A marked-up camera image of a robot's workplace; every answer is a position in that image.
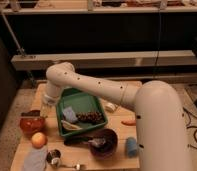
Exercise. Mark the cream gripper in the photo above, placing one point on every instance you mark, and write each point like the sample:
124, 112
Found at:
45, 110

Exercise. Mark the dark brown eraser block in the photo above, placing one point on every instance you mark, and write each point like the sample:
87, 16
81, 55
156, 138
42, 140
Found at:
32, 113

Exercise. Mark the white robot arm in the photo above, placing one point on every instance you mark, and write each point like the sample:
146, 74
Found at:
160, 121

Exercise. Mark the red bowl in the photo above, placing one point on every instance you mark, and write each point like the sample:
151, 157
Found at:
31, 125

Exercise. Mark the dark brown bowl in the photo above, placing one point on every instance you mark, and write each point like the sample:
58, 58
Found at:
109, 147

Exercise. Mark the banana in tray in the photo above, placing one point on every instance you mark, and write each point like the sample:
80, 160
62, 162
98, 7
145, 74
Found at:
69, 126

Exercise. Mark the orange apple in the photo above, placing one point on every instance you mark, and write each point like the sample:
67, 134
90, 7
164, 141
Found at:
38, 140

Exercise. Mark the green plastic tray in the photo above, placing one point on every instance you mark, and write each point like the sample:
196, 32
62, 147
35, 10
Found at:
81, 103

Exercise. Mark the wooden table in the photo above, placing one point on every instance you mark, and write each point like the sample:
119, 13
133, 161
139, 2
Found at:
79, 155

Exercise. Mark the black spatula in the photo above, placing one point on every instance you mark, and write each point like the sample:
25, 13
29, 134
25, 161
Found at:
94, 141

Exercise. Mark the bunch of dark grapes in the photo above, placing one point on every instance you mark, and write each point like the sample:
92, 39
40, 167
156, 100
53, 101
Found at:
90, 117

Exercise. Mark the metal measuring spoon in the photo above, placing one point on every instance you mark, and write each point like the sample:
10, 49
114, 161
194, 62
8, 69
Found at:
53, 157

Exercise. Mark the grey blue cloth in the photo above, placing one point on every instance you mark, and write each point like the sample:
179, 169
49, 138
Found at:
35, 160

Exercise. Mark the orange carrot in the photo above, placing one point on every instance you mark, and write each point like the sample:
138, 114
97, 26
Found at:
129, 122

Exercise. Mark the blue cup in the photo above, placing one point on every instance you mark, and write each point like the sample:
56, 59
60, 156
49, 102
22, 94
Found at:
131, 147

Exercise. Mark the metal shelf rack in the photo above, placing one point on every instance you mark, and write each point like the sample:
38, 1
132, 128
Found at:
143, 46

